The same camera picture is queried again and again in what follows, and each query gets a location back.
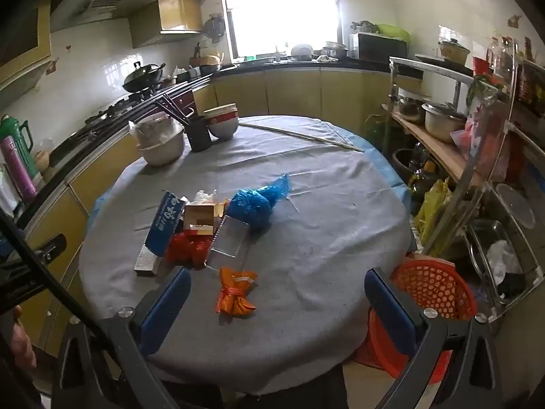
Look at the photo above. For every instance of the blue table cover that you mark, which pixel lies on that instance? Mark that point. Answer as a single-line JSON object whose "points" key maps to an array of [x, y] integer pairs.
{"points": [[374, 149]]}

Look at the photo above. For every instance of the black plastic bag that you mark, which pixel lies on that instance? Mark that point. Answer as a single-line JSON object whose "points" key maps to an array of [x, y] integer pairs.
{"points": [[511, 284]]}

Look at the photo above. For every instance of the steel kitchen rack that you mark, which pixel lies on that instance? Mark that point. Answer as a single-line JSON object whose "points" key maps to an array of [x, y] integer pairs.
{"points": [[481, 170]]}

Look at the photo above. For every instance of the green thermos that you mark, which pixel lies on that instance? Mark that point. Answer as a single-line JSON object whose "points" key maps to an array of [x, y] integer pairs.
{"points": [[15, 134]]}

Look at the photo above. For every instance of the small dark pot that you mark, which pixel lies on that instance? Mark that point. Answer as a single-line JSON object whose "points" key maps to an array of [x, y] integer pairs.
{"points": [[411, 110]]}

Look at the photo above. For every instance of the white tissue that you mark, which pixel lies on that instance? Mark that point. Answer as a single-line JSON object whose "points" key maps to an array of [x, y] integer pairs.
{"points": [[204, 197]]}

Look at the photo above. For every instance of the black induction cooker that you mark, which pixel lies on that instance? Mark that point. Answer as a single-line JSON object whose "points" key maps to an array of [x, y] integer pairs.
{"points": [[438, 61]]}

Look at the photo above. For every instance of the window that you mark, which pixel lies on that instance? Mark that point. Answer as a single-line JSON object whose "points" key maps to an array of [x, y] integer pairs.
{"points": [[281, 8]]}

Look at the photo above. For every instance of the green leafy vegetables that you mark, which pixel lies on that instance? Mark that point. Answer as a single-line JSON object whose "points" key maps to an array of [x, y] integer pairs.
{"points": [[481, 89]]}

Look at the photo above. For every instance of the white rice cooker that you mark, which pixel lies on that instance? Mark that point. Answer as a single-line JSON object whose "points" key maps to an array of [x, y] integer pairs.
{"points": [[302, 52]]}

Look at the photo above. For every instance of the cooking oil bottle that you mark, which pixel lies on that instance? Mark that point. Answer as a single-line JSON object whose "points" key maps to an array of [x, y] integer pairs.
{"points": [[421, 183]]}

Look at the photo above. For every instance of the clear plastic packaging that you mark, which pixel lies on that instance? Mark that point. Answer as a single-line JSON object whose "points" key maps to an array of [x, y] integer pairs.
{"points": [[228, 238]]}

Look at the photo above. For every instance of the dark sauce bottle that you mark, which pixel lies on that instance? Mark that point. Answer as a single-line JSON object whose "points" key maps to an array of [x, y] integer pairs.
{"points": [[528, 76]]}

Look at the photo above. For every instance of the steel tray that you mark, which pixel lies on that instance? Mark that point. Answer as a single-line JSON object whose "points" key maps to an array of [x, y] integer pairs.
{"points": [[485, 234]]}

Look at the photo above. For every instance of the green potted plant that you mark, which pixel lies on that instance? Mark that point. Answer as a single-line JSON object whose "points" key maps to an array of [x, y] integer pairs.
{"points": [[362, 25]]}

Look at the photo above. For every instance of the small wall fan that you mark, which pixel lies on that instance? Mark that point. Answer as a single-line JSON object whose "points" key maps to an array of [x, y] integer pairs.
{"points": [[215, 29]]}

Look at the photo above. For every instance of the white metal shelf stand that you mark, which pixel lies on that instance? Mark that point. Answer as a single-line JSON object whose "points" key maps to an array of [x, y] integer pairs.
{"points": [[434, 67]]}

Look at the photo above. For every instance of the enamel pot with lid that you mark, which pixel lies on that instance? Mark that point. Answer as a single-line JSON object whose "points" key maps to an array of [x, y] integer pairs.
{"points": [[454, 51]]}

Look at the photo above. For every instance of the black chopstick holder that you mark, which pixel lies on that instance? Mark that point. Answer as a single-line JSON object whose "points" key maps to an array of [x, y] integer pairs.
{"points": [[199, 136]]}

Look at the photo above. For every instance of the black wok with lid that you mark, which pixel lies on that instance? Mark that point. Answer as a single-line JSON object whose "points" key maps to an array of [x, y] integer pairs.
{"points": [[142, 79]]}

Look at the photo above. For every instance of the long pale wooden rod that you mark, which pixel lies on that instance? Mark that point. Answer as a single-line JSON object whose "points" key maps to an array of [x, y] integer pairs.
{"points": [[298, 135]]}

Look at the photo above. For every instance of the red plastic bag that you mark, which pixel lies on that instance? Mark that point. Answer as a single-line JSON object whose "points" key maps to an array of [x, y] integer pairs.
{"points": [[187, 249]]}

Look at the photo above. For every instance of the steel pot with lid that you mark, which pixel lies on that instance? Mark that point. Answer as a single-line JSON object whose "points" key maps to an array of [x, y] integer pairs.
{"points": [[443, 125]]}

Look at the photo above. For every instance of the red plastic basket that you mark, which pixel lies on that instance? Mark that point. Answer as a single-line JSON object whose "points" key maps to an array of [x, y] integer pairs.
{"points": [[443, 289]]}

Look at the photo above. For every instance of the grey tablecloth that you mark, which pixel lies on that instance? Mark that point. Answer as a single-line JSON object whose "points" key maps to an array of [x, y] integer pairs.
{"points": [[319, 221]]}

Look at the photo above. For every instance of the red cup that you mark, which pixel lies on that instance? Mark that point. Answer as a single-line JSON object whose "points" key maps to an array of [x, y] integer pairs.
{"points": [[481, 66]]}

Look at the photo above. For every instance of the blue plastic bag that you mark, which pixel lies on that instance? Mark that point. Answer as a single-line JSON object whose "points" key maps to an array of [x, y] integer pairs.
{"points": [[251, 208]]}

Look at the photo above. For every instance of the orange peel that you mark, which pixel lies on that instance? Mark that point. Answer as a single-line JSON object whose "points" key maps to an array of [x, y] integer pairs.
{"points": [[234, 294]]}

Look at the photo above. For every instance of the grey box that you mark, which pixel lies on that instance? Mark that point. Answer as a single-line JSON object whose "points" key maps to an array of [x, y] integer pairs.
{"points": [[147, 264]]}

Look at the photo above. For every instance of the clear plastic container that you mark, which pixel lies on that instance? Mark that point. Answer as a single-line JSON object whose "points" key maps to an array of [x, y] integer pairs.
{"points": [[515, 204]]}

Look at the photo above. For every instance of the wooden shelf board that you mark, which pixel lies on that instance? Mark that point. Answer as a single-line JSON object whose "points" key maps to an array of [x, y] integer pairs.
{"points": [[438, 149]]}

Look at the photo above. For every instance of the yellow plastic bag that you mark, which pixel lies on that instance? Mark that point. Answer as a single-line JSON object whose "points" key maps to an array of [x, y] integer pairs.
{"points": [[434, 217]]}

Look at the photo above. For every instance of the person's left hand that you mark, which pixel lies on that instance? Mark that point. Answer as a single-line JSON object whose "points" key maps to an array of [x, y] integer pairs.
{"points": [[23, 343]]}

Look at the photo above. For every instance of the range hood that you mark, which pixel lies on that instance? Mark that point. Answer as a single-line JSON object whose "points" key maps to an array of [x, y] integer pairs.
{"points": [[98, 4]]}

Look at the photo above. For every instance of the green plastic basin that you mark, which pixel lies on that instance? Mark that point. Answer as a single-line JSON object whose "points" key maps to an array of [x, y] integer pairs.
{"points": [[394, 31]]}

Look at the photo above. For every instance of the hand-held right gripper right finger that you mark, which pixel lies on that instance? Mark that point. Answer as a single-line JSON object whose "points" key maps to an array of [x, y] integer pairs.
{"points": [[391, 311]]}

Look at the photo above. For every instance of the microwave oven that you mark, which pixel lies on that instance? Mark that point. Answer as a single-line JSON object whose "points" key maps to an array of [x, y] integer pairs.
{"points": [[379, 47]]}

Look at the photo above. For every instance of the white bowl with plastic bag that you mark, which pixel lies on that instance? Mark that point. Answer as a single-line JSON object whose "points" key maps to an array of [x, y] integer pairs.
{"points": [[155, 130]]}

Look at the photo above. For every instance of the black gas stove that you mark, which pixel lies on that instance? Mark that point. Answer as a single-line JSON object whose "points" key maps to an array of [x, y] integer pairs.
{"points": [[102, 115]]}

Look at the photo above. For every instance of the pink thermos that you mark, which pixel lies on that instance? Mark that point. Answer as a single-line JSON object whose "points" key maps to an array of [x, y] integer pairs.
{"points": [[19, 170]]}

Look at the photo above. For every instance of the white plastic bag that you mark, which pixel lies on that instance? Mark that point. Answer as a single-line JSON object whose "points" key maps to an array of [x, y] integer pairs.
{"points": [[502, 255]]}

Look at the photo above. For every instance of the steel stock pot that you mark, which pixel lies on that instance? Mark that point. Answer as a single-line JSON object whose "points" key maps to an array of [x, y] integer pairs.
{"points": [[336, 50]]}

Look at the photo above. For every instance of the dark ceramic jar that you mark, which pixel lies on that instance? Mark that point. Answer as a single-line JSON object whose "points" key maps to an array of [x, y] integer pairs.
{"points": [[402, 164]]}

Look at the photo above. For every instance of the yellow open wall cabinet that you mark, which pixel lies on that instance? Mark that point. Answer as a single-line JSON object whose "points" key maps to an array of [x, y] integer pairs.
{"points": [[170, 21]]}

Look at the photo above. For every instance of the blue cardboard box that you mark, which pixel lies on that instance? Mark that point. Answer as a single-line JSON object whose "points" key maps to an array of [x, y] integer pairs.
{"points": [[164, 221]]}

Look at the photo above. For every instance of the white towel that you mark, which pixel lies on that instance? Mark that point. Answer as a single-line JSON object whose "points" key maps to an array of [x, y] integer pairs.
{"points": [[6, 196]]}

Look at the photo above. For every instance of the small brown cardboard box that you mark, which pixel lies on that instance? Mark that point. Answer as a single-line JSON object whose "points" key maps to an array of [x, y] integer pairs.
{"points": [[200, 217]]}

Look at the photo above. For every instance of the black kitchen countertop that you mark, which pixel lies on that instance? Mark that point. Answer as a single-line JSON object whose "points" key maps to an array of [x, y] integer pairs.
{"points": [[298, 64]]}

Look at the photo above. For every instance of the clear plastic bottle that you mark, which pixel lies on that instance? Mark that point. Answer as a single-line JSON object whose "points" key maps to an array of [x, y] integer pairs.
{"points": [[504, 57]]}

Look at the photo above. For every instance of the white cooker pot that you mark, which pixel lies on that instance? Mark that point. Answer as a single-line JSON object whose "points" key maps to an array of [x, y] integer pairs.
{"points": [[162, 153]]}

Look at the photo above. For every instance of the yellow base cabinets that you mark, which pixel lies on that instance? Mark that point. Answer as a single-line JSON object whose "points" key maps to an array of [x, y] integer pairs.
{"points": [[293, 93]]}

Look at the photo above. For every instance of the pink plastic bag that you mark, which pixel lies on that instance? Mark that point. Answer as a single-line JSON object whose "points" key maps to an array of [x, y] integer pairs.
{"points": [[470, 136]]}

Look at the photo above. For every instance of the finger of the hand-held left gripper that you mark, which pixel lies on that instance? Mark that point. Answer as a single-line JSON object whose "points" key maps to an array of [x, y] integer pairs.
{"points": [[53, 245]]}

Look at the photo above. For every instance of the yellow glass door cabinet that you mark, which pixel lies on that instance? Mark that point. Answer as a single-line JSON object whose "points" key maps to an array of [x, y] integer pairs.
{"points": [[25, 72]]}

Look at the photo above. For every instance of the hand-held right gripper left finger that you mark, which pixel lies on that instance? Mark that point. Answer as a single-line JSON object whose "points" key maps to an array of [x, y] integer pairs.
{"points": [[166, 306]]}

